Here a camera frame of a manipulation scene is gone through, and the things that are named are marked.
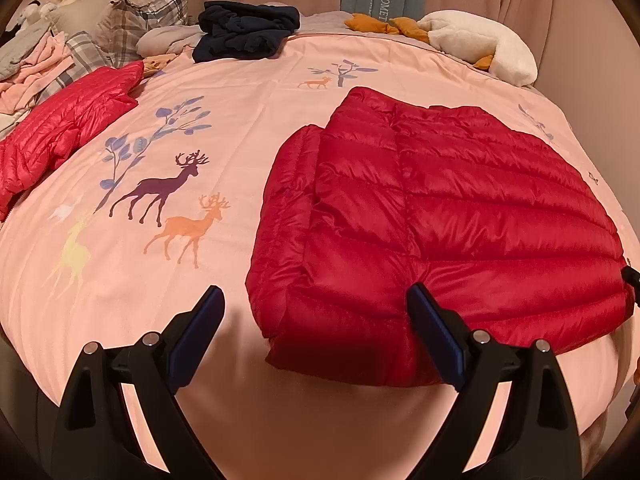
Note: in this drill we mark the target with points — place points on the pink clothes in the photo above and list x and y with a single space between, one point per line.
35 67

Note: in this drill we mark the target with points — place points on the navy garment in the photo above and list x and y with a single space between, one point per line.
245 30

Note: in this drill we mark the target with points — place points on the light grey cloth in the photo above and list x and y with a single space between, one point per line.
167 40

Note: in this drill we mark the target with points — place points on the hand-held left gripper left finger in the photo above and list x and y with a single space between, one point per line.
197 340

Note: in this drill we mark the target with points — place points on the white goose plush toy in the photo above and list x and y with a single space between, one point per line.
495 45

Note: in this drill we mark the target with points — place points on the grey garment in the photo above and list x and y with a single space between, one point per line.
22 47

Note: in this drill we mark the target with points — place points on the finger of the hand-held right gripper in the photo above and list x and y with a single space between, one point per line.
632 282

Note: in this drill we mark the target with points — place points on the pink deer printed duvet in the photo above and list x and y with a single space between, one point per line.
240 135

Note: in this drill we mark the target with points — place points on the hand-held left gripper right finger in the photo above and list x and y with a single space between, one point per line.
435 335

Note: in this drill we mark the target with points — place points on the grey bed sheet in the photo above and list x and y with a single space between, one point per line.
320 22

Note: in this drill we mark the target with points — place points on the white dog plush toy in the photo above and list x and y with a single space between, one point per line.
35 10

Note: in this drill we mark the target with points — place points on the orange cloth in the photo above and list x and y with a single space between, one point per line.
157 62

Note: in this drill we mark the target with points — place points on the plaid cloth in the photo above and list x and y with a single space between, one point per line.
82 57

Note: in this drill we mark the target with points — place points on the plaid pillow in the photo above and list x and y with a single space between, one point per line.
145 20

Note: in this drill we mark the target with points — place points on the light red down jacket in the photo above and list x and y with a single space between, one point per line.
65 115

